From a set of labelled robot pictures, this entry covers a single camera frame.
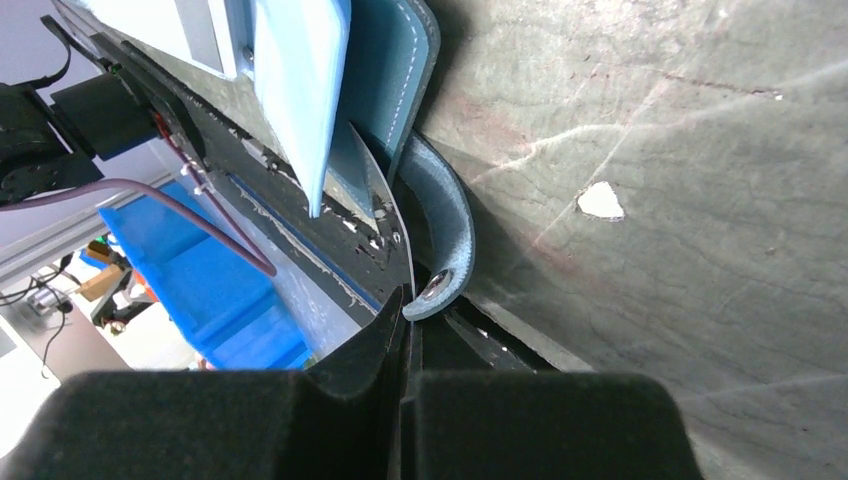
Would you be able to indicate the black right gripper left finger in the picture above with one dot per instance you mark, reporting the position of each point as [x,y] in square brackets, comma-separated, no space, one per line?
[331,421]

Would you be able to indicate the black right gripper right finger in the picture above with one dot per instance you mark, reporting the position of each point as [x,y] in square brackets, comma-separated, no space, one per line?
[465,417]

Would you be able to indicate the blue card holder wallet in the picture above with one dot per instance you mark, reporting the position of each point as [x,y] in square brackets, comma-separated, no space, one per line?
[306,109]

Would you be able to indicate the blue plastic crate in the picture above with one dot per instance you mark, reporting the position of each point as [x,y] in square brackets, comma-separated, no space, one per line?
[226,309]

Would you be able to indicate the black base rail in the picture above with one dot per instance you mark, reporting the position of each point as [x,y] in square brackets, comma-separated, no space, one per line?
[328,315]

